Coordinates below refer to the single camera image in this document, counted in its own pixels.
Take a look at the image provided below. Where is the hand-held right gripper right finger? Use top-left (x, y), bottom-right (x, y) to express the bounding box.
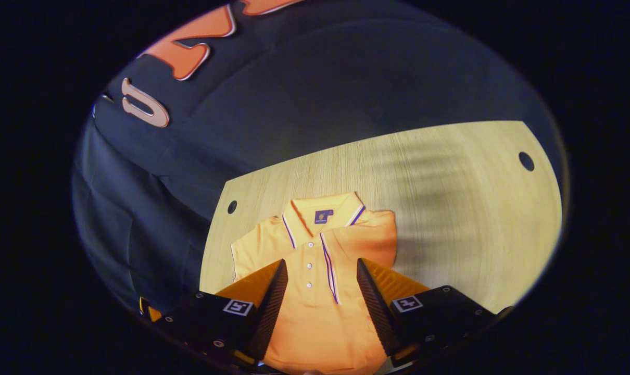
top-left (357, 258), bottom-right (513, 368)

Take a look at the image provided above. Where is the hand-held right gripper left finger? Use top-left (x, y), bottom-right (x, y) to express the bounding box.
top-left (154, 259), bottom-right (288, 368)

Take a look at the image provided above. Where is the orange T-shirt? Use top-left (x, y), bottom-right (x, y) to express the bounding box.
top-left (231, 192), bottom-right (399, 375)

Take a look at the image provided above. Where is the black backdrop cloth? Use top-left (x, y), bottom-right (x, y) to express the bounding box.
top-left (71, 0), bottom-right (565, 313)

